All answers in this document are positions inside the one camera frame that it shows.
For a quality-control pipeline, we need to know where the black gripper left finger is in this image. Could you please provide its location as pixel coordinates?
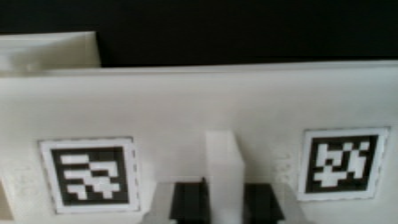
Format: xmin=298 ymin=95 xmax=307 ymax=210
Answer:
xmin=169 ymin=179 xmax=210 ymax=224

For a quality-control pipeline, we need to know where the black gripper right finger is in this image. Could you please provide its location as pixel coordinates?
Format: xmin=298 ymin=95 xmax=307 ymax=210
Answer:
xmin=243 ymin=183 xmax=284 ymax=224

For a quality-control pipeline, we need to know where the white cabinet door with knob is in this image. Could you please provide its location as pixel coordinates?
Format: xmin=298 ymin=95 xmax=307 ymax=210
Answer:
xmin=0 ymin=61 xmax=398 ymax=224

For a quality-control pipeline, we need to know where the white cabinet body box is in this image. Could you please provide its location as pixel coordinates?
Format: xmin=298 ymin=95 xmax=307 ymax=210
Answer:
xmin=0 ymin=31 xmax=101 ymax=76

